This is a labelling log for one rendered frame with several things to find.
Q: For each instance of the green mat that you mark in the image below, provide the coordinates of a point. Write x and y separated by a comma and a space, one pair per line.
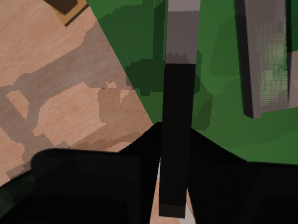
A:
136, 31

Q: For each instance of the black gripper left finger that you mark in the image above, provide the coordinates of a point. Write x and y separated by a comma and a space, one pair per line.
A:
129, 174

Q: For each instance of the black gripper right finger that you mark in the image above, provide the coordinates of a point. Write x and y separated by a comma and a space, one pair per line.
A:
226, 189

